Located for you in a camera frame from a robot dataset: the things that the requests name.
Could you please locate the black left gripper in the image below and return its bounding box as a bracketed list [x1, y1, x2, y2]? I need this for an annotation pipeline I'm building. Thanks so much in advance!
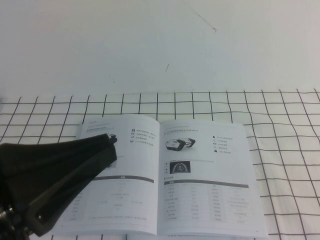
[0, 133, 119, 240]

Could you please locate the white product manual book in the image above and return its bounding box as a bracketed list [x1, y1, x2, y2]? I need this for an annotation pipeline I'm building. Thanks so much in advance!
[51, 114, 270, 240]

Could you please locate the white black-grid tablecloth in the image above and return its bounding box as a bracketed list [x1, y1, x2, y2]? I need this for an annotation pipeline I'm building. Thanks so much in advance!
[0, 89, 320, 240]

